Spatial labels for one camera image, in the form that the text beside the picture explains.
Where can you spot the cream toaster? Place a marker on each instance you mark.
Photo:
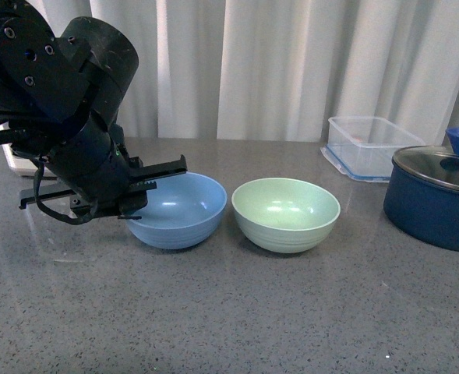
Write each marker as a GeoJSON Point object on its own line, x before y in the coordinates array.
{"type": "Point", "coordinates": [20, 166]}

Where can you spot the blue saucepan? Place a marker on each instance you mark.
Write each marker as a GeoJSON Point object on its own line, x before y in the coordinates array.
{"type": "Point", "coordinates": [422, 209]}

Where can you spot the clear plastic container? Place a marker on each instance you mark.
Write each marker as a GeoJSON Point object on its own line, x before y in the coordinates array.
{"type": "Point", "coordinates": [361, 147]}

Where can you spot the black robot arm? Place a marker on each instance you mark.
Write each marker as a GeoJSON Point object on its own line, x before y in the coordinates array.
{"type": "Point", "coordinates": [59, 101]}

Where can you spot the blue bowl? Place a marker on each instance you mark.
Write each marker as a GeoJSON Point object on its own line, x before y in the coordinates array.
{"type": "Point", "coordinates": [182, 211]}

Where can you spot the glass lid blue knob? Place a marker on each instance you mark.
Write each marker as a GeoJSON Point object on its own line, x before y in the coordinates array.
{"type": "Point", "coordinates": [438, 165]}

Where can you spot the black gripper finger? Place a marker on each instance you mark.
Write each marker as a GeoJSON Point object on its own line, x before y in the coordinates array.
{"type": "Point", "coordinates": [156, 171]}
{"type": "Point", "coordinates": [45, 192]}

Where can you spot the green bowl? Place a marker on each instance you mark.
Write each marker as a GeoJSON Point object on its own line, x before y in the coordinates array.
{"type": "Point", "coordinates": [285, 215]}

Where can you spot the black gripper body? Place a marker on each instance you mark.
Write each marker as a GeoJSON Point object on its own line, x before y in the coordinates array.
{"type": "Point", "coordinates": [95, 165]}

